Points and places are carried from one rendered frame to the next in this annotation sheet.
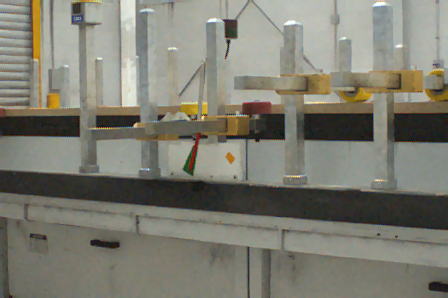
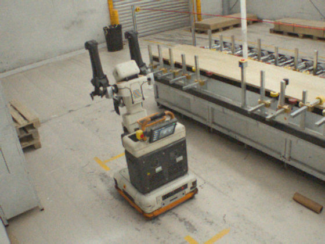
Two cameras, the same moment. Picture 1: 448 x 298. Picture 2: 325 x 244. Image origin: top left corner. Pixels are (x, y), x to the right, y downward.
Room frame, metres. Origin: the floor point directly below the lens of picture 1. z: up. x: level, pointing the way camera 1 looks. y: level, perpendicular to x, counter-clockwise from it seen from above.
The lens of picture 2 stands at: (-0.74, 0.28, 2.22)
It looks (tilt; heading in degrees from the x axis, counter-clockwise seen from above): 26 degrees down; 18
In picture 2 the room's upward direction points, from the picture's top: 7 degrees counter-clockwise
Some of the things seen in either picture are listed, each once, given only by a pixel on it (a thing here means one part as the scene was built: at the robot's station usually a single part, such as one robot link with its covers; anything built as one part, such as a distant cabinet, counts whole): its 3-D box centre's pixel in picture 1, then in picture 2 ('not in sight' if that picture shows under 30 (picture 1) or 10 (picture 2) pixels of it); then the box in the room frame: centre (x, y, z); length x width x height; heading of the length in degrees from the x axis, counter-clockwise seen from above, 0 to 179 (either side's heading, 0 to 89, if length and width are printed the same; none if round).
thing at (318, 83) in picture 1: (301, 84); (306, 106); (2.10, -0.19, 0.95); 0.14 x 0.06 x 0.05; 50
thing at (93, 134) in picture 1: (147, 132); (262, 105); (2.37, 0.21, 0.83); 0.43 x 0.03 x 0.04; 140
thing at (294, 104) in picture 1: (294, 118); (303, 114); (2.12, -0.17, 0.86); 0.04 x 0.04 x 0.48; 50
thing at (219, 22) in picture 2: not in sight; (227, 20); (10.75, 1.20, 0.23); 2.41 x 0.77 x 0.17; 142
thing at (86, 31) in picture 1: (87, 98); (243, 87); (2.60, 0.41, 0.93); 0.05 x 0.05 x 0.45; 50
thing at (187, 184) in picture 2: not in sight; (174, 191); (1.70, 1.02, 0.23); 0.41 x 0.02 x 0.08; 139
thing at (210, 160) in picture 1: (202, 161); (277, 116); (2.28, 0.06, 0.75); 0.26 x 0.01 x 0.10; 50
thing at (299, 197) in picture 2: not in sight; (307, 202); (1.85, -0.27, 0.04); 0.30 x 0.08 x 0.08; 50
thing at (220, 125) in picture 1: (209, 126); (280, 111); (2.19, 0.04, 0.84); 0.43 x 0.03 x 0.04; 140
